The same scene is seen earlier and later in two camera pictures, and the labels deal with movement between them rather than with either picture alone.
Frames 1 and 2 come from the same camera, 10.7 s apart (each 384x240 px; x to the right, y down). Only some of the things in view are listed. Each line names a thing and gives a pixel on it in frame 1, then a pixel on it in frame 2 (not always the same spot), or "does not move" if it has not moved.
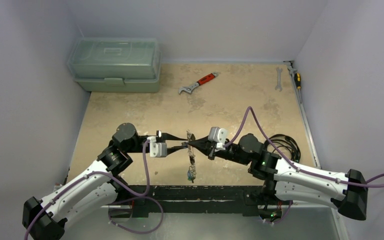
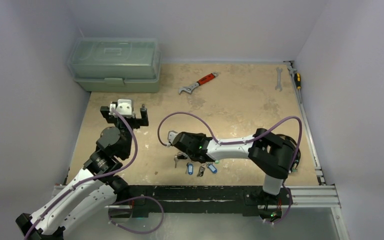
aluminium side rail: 315,159 does not move
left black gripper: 163,137 to 142,121
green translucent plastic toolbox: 115,64 does not move
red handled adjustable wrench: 189,88 does not move
